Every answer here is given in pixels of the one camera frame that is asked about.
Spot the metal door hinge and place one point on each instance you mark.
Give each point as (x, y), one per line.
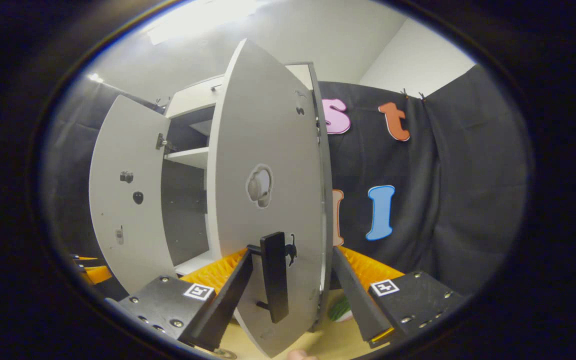
(161, 141)

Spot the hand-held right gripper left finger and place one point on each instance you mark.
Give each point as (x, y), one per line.
(218, 310)

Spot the white door with earmuff sticker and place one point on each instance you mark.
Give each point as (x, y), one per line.
(268, 125)

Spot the small ceiling lamp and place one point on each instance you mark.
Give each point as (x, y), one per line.
(95, 77)

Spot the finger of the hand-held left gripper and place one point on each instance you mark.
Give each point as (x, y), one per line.
(85, 258)
(100, 275)

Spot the white door with camera sticker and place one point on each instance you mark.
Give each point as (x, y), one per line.
(128, 230)

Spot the green striped object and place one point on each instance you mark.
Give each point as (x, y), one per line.
(340, 309)

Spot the white cabinet shelf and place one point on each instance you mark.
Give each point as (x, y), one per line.
(190, 156)
(195, 264)

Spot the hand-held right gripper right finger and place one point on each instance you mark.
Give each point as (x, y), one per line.
(358, 300)

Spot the white and grey cabinet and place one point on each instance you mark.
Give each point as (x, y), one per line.
(188, 200)

